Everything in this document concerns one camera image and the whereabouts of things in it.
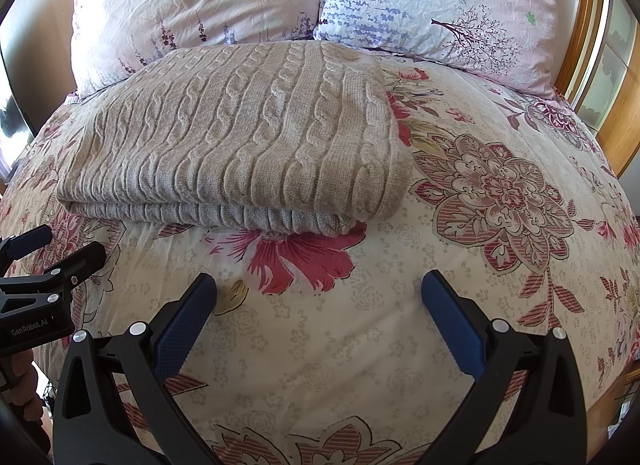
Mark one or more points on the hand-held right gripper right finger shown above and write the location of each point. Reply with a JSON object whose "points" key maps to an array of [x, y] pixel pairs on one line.
{"points": [[450, 320]]}

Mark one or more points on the wooden bed headboard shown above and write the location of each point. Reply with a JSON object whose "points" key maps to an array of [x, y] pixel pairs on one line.
{"points": [[585, 5]]}

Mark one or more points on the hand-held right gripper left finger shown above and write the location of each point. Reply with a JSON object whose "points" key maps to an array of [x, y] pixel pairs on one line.
{"points": [[180, 325]]}

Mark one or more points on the tree print pillow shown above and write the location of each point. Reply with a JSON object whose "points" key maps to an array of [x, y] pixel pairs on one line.
{"points": [[425, 10]]}

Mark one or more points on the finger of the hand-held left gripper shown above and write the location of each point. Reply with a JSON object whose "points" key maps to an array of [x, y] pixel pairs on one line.
{"points": [[27, 240], [75, 265]]}

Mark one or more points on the floral quilt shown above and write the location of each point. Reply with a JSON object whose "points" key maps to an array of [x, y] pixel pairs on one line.
{"points": [[325, 345]]}

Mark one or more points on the person's left hand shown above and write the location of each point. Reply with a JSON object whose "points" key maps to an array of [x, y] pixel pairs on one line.
{"points": [[22, 380]]}

